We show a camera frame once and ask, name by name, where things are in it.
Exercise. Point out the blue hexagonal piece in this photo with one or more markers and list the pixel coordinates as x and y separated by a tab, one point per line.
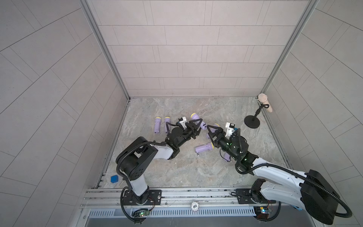
114	179

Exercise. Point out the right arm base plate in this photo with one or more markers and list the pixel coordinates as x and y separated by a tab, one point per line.
247	196

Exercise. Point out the left circuit board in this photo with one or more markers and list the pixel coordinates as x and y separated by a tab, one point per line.
141	213

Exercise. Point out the black round stand base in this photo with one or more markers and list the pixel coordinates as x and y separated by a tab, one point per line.
252	122

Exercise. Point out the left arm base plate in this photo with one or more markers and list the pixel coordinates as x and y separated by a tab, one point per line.
149	197

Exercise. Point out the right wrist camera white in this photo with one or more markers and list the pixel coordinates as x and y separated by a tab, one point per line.
230	129

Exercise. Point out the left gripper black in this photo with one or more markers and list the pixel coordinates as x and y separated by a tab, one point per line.
192	130

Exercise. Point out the aluminium rail frame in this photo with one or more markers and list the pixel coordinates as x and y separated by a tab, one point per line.
171	197

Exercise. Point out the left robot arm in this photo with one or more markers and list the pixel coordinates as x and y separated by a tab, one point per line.
134	160

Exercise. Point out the right circuit board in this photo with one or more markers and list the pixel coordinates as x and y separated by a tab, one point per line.
262	212

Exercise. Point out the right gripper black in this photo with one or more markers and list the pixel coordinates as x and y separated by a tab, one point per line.
220	132

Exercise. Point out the beige microphone on stand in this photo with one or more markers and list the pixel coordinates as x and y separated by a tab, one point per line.
262	98

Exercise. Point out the circuit board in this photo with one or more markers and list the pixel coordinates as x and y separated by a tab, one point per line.
141	213
262	212

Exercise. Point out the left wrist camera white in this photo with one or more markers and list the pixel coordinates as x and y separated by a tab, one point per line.
182	122

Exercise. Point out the purple flashlight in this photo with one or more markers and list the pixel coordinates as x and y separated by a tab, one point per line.
227	157
203	148
212	130
157	125
199	121
167	120

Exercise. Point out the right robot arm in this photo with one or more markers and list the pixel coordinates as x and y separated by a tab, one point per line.
309	191

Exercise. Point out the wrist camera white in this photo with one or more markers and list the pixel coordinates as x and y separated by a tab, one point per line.
230	129
182	122

